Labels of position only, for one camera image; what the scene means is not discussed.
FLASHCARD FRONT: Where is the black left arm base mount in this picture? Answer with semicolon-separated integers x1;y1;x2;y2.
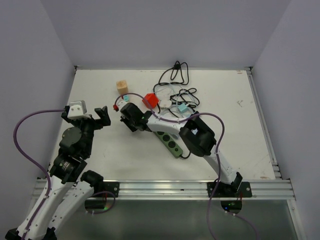
94;181;120;198

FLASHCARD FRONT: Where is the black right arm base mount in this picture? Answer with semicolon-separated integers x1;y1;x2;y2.
213;181;253;198

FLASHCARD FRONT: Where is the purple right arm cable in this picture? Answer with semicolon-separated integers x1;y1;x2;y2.
113;92;261;240

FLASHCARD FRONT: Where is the red cube adapter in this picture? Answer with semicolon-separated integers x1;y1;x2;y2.
142;93;159;109

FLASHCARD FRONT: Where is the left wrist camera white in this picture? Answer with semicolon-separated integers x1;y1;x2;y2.
67;100;90;120

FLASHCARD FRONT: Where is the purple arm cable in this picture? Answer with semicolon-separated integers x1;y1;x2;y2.
12;108;68;240
113;92;261;240

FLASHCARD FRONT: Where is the beige wooden cube adapter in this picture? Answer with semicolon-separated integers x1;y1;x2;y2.
116;80;129;95

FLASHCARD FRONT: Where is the light teal charger green strip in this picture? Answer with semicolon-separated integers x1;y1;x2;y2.
177;103;188;113

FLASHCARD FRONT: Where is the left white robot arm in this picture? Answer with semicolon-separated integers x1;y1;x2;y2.
5;101;115;240

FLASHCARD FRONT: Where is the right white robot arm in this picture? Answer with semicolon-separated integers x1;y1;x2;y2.
113;101;243;197

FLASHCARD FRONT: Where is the green power strip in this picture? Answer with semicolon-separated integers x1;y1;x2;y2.
154;131;183;159

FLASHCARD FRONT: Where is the aluminium rail table edge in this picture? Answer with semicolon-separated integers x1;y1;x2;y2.
105;179;295;201

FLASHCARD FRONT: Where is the black cable of green strip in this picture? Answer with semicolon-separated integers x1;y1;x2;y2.
151;59;201;160

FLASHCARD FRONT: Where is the thin light blue USB cable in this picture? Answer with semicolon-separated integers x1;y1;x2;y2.
151;82;196;111

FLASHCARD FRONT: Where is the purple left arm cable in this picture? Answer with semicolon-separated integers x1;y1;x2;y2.
12;108;68;240

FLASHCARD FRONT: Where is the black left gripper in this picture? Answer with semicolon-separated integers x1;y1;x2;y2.
63;105;110;156

